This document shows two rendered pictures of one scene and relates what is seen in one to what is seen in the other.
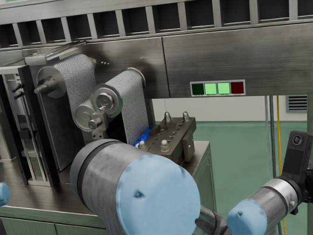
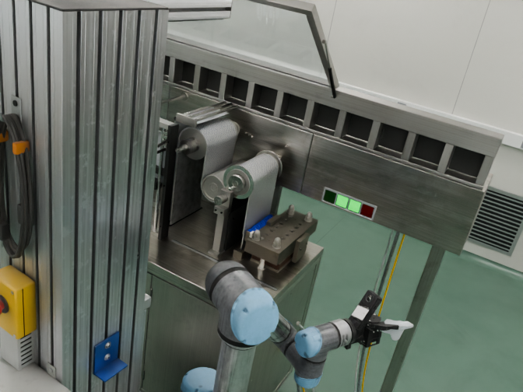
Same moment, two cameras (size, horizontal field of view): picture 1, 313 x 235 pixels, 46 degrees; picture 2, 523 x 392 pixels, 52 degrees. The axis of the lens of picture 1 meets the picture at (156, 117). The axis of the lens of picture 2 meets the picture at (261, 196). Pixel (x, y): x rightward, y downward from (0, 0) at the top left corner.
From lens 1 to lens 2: 0.74 m
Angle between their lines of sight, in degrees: 6
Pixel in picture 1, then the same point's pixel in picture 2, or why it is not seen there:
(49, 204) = (154, 257)
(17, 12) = (179, 48)
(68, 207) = (170, 266)
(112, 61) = (257, 135)
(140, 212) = (243, 320)
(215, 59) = (356, 176)
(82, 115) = (211, 185)
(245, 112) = not seen: hidden behind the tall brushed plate
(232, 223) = (298, 339)
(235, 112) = not seen: hidden behind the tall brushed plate
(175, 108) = not seen: hidden behind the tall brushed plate
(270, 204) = (328, 337)
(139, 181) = (248, 303)
